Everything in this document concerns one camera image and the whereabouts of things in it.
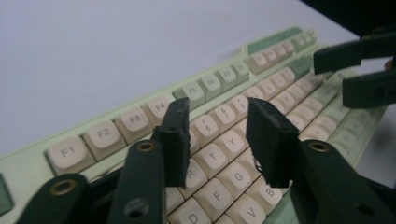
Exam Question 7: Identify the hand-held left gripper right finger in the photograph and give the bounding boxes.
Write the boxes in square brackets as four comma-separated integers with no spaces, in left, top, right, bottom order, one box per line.
[245,96,396,224]

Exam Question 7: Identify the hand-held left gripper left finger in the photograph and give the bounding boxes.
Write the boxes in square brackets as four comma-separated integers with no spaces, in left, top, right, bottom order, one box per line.
[106,96,191,224]

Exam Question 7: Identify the green and pink keyboard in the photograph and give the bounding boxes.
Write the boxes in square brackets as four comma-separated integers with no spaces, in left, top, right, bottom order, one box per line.
[0,26,389,224]

